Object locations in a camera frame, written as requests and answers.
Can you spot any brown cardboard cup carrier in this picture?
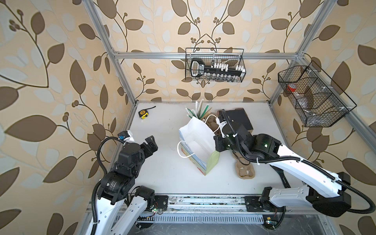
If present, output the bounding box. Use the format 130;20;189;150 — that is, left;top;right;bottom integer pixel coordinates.
232;152;256;180

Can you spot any painted paper gift bag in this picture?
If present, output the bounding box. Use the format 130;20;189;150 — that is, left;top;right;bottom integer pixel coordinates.
177;117;220;176

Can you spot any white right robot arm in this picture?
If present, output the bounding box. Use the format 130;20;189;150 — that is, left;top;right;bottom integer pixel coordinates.
213;109;376;217

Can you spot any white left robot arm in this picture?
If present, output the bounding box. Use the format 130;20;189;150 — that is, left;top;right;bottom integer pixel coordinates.
86;131;168;235

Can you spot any yellow black tape measure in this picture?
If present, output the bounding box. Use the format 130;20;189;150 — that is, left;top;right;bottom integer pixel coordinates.
138;106;156;119

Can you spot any pink cup with straws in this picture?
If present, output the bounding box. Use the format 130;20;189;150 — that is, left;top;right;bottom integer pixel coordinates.
185;99;212;121

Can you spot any black adjustable wrench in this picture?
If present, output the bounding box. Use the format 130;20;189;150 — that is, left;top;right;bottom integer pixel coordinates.
271;166;291;189

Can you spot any black socket set tool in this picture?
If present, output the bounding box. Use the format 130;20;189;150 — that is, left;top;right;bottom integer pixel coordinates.
189;58;246;78

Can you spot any black wire basket back wall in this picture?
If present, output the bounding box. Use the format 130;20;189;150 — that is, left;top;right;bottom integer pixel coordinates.
185;47;246;83

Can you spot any black wire basket wall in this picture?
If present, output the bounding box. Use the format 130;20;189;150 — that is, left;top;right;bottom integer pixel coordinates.
278;61;357;127
185;47;246;83

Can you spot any black wire basket right wall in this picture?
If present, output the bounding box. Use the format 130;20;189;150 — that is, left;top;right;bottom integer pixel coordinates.
278;61;357;127

